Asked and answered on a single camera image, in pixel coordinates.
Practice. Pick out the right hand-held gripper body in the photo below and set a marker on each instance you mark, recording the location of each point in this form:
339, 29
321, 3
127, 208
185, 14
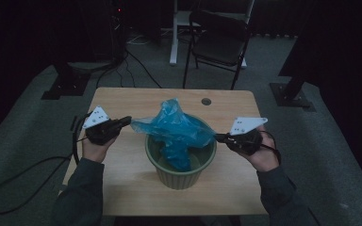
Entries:
246, 142

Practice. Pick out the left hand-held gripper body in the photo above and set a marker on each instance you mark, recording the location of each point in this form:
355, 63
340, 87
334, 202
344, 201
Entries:
102, 133

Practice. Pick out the blue plastic bag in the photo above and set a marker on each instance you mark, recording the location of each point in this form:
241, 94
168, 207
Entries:
176, 128

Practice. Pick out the green plastic bin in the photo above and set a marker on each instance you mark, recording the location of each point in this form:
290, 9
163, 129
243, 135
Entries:
182, 179

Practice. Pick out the person's left hand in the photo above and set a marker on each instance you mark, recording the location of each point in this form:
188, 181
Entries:
95, 152

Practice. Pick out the person's right hand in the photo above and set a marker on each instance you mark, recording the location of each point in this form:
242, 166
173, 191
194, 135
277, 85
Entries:
265, 157

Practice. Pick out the black floor strip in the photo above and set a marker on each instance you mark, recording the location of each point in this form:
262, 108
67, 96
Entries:
73, 123

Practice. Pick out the grey table grommet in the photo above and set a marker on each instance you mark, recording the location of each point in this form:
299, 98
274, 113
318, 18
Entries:
206, 101

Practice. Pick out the black stand base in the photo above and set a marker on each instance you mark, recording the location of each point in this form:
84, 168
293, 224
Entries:
290, 94
67, 86

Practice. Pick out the grey tape piece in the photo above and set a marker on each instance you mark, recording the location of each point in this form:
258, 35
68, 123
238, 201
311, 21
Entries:
62, 188

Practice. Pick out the dark equipment tower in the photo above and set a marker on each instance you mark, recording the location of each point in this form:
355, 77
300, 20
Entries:
118, 31

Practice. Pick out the black folding chair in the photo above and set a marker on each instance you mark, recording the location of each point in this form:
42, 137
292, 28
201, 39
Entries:
220, 47

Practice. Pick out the dark curtain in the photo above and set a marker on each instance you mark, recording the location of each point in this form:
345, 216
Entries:
19, 47
342, 62

